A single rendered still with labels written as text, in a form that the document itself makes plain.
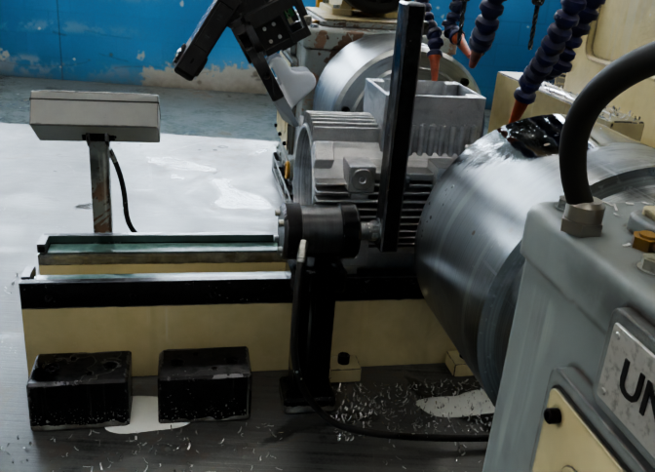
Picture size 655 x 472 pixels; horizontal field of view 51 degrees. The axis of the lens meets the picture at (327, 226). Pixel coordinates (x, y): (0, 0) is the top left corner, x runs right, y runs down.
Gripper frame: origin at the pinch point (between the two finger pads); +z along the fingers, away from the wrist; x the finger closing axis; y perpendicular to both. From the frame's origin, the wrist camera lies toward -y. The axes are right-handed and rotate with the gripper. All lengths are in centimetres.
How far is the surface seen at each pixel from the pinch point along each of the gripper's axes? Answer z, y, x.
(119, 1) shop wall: -4, -79, 575
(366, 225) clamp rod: 8.6, 2.2, -20.1
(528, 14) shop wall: 160, 236, 512
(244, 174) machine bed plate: 25, -14, 66
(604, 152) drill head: 2.9, 20.2, -39.5
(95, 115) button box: -9.7, -23.0, 12.2
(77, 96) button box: -12.9, -23.9, 13.8
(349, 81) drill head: 3.6, 11.0, 15.5
